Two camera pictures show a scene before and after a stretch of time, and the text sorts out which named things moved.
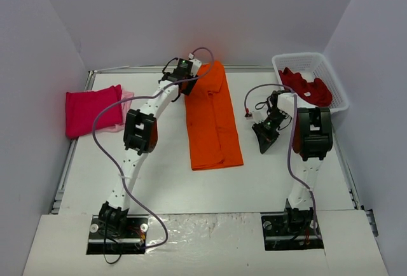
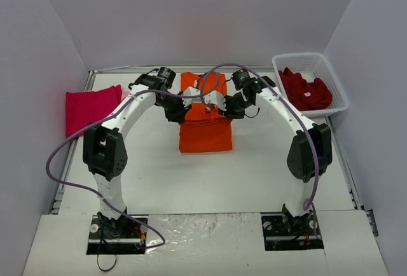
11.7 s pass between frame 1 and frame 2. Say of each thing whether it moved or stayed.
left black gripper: moved
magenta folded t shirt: stayed
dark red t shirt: stayed
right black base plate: stayed
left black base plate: stayed
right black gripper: moved
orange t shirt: moved
